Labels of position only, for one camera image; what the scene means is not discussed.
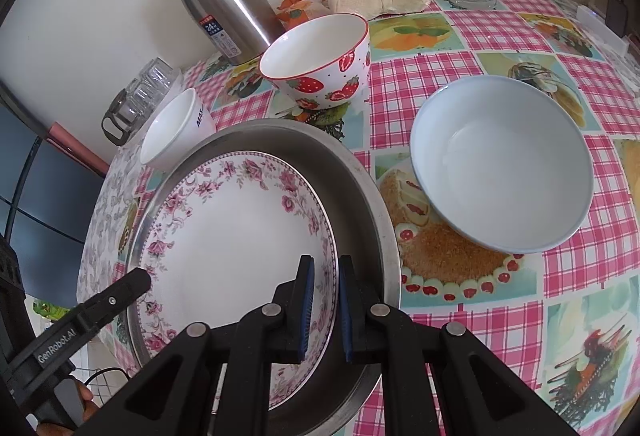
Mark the white plastic box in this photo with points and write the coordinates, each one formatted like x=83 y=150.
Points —
x=597 y=31

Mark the green packet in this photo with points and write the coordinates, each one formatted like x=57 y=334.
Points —
x=50 y=311

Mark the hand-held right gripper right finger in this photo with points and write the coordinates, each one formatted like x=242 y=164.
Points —
x=346 y=316

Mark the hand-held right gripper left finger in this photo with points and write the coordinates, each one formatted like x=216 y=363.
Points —
x=306 y=316

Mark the dark blue cabinet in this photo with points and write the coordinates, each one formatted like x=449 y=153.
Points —
x=45 y=216

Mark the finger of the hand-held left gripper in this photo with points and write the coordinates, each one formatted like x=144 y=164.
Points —
x=125 y=293

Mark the grey floral tablecloth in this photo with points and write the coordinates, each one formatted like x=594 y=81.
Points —
x=100 y=226

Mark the orange snack packet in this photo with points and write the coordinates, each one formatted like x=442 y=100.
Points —
x=300 y=13

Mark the pale bowl with red emblem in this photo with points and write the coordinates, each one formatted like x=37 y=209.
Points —
x=500 y=166

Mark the white square bowl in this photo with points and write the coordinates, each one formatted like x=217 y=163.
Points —
x=170 y=131

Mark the person's left hand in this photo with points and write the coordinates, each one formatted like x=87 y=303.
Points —
x=85 y=403

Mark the pink board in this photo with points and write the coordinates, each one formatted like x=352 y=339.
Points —
x=75 y=146

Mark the stainless steel round basin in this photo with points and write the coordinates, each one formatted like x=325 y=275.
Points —
x=360 y=226

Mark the pink checked tablecloth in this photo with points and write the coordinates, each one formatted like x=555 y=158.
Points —
x=500 y=316

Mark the pink floral round plate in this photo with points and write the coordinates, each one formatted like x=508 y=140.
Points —
x=235 y=241

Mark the strawberry print bowl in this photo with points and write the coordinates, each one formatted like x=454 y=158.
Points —
x=310 y=51

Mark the clear drinking glass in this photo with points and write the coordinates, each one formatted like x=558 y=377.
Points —
x=145 y=96
x=160 y=71

